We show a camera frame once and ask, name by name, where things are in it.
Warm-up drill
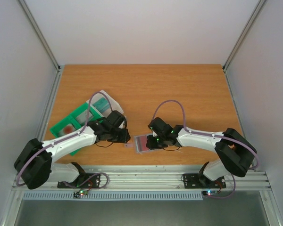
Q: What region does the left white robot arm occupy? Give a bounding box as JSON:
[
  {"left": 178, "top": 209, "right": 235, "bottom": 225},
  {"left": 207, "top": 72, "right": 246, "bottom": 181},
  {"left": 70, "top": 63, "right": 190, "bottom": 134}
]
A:
[{"left": 14, "top": 110, "right": 131, "bottom": 190}]

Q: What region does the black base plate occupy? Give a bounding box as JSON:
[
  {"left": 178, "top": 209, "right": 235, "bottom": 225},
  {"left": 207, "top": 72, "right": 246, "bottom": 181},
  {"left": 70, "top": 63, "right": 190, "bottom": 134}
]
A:
[
  {"left": 180, "top": 173, "right": 226, "bottom": 189},
  {"left": 57, "top": 173, "right": 101, "bottom": 189}
]

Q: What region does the grey slotted cable duct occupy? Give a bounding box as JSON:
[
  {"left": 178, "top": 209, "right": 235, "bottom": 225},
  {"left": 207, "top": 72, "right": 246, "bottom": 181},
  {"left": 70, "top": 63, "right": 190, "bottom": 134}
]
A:
[{"left": 22, "top": 191, "right": 203, "bottom": 201}]

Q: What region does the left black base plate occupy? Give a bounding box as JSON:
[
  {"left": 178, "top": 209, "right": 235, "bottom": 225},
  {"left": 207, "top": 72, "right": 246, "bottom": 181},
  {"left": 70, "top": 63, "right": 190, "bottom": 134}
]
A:
[{"left": 57, "top": 173, "right": 101, "bottom": 189}]

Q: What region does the red patterned card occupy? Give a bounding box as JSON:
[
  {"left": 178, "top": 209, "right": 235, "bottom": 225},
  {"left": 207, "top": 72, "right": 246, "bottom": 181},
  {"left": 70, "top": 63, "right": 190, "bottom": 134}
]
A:
[{"left": 58, "top": 124, "right": 75, "bottom": 137}]

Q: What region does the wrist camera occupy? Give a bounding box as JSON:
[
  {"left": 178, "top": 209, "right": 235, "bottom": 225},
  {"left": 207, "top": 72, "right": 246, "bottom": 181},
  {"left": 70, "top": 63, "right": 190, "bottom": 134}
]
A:
[
  {"left": 149, "top": 127, "right": 158, "bottom": 137},
  {"left": 119, "top": 117, "right": 127, "bottom": 129}
]

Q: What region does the grey card in tray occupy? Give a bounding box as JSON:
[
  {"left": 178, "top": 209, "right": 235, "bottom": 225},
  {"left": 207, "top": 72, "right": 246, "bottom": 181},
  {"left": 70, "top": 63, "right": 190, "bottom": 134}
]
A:
[{"left": 75, "top": 110, "right": 93, "bottom": 126}]

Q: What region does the green plastic tray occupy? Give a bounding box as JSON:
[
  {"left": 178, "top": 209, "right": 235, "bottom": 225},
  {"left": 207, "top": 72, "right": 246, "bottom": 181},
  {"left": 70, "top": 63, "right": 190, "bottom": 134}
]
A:
[{"left": 50, "top": 103, "right": 103, "bottom": 156}]

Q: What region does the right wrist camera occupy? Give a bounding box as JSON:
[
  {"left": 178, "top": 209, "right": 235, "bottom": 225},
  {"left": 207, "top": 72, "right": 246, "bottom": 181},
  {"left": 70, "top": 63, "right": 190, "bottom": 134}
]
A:
[{"left": 149, "top": 127, "right": 158, "bottom": 137}]

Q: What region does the blue card holder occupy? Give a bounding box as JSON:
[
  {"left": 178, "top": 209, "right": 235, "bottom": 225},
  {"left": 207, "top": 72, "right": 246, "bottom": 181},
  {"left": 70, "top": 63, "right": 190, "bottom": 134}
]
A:
[{"left": 133, "top": 133, "right": 157, "bottom": 154}]

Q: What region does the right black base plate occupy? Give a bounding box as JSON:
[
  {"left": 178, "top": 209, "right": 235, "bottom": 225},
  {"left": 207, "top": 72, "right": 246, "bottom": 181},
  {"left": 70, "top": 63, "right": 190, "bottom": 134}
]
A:
[{"left": 180, "top": 173, "right": 226, "bottom": 189}]

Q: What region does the teal card stack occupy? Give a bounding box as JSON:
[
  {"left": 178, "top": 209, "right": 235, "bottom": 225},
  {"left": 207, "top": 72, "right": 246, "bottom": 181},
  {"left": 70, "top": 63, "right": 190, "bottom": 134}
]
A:
[{"left": 93, "top": 97, "right": 110, "bottom": 114}]

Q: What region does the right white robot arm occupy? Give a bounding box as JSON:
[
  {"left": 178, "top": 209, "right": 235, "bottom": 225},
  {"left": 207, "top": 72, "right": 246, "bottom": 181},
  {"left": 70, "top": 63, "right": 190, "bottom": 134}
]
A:
[{"left": 146, "top": 117, "right": 257, "bottom": 188}]

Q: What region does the clear plastic bin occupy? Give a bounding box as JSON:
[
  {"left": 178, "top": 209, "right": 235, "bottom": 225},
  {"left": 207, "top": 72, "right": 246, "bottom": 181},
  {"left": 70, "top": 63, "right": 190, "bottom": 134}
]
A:
[{"left": 90, "top": 90, "right": 124, "bottom": 117}]

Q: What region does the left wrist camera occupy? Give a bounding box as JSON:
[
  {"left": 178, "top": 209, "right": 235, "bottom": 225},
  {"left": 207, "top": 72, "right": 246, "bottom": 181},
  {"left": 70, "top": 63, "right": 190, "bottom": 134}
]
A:
[{"left": 119, "top": 117, "right": 127, "bottom": 129}]

